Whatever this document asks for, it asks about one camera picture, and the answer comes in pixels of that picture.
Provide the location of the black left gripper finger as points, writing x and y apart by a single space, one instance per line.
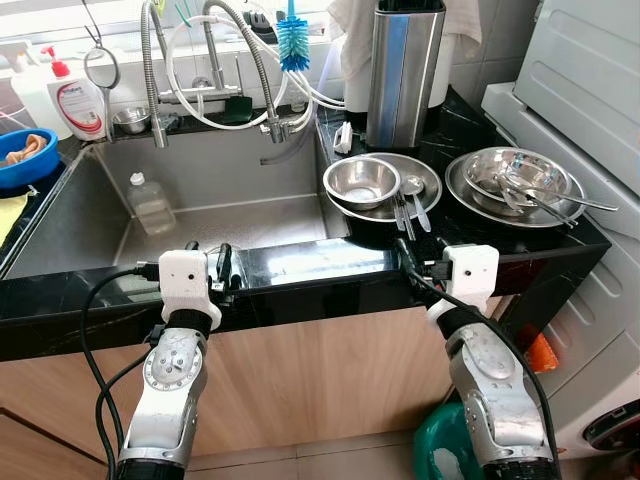
225 258
192 247

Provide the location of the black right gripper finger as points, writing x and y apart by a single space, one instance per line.
404 252

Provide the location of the steel fork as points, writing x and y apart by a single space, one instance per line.
400 215

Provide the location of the steel spoon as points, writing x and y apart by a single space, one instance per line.
413 184

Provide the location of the deep steel bowl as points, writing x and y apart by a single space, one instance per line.
360 185

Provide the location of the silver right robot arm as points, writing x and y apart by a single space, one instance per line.
495 390

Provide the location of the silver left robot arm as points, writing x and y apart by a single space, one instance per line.
170 400

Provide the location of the clear plastic bottle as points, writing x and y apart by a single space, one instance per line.
152 208

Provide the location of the stainless steel sink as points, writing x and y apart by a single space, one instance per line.
230 190

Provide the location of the round steel plate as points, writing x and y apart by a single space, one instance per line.
480 215
432 180

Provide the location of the wooden cabinet front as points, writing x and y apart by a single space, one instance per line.
300 390

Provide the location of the orange plastic object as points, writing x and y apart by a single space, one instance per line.
542 355

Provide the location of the small steel bowl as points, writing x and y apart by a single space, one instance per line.
130 122

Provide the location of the dark green scouring pad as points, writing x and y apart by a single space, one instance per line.
235 110

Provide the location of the wide steel bowl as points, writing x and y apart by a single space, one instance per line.
530 165

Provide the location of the white water filter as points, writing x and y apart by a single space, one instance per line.
357 90

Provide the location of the stainless steel knife block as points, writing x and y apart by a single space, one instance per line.
405 80

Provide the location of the blue plastic bowl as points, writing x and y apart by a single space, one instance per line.
35 175

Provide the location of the green plastic bag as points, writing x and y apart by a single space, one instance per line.
440 445

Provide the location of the white soap bottle red pump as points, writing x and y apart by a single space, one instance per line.
78 110

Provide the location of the yellow cloth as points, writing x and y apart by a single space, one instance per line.
10 215

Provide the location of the steel tap with lever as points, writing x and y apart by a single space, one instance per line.
213 60

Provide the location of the steel gooseneck spring faucet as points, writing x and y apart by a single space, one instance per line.
262 70

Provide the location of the orange cloth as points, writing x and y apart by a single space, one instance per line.
25 150

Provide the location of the round metal mesh strainer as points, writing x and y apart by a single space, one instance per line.
101 68

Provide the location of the white towel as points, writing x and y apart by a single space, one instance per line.
350 40

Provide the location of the translucent white pump bottle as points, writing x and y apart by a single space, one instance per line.
30 95

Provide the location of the blue bottle brush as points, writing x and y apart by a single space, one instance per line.
294 45

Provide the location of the white washing machine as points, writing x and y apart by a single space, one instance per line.
590 100

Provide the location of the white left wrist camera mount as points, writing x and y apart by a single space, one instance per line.
182 275

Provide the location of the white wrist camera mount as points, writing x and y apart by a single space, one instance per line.
182 275
470 272

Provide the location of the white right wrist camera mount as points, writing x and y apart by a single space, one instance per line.
470 272

